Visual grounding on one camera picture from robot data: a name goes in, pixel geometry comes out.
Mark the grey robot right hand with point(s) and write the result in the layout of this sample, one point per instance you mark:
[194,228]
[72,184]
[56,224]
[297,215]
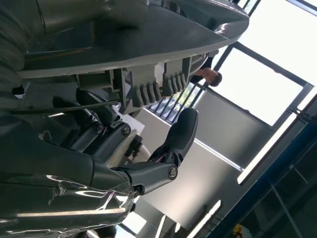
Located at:
[49,157]

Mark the long ceiling light strip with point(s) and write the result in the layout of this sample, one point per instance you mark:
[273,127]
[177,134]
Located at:
[272,144]
[205,218]

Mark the person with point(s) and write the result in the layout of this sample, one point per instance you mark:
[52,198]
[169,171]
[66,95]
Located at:
[210,77]

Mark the small yellow object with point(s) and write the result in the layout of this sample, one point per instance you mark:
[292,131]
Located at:
[239,231]

